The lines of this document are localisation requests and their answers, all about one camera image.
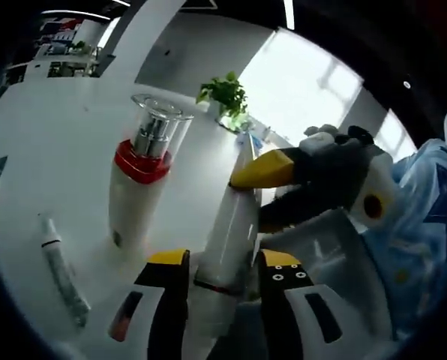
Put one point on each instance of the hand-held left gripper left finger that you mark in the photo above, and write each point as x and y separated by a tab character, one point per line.
167	307

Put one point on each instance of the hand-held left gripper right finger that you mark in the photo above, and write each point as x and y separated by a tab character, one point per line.
283	318

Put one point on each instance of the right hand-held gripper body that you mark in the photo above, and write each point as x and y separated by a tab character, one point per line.
381	176

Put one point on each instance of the white skincare tube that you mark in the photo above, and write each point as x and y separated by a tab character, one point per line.
227	240

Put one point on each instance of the tall red-collared skincare pump bottle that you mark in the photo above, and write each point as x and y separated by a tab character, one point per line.
133	210

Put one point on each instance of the person's light blue shirt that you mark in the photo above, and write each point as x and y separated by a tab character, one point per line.
426	225

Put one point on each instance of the blue tissue pack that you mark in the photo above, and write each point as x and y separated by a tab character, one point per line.
251	140

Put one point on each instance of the potted green plant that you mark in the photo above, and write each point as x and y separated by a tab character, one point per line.
223	90

